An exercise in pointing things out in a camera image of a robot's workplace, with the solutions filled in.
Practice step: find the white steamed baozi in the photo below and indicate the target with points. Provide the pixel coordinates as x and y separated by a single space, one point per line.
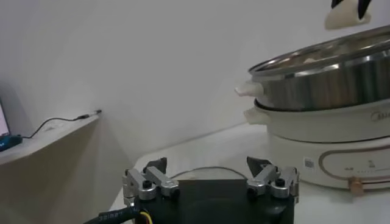
344 16

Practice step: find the blue computer mouse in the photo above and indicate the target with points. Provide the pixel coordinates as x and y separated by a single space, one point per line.
10 143

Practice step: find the black laptop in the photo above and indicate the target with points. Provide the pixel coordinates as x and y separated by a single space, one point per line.
3 124

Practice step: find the white side desk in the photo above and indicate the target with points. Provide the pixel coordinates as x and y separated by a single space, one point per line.
55 137

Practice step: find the stainless steel steamer basket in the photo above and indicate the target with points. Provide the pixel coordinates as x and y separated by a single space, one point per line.
320 88

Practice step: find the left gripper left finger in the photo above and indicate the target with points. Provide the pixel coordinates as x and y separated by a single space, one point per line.
152 176

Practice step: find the white electric cooker base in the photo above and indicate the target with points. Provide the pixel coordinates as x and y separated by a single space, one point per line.
304 158

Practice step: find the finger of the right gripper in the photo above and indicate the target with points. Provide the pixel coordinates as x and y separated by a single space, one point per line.
335 3
364 7

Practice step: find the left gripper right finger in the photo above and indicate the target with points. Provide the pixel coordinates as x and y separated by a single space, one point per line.
268 175

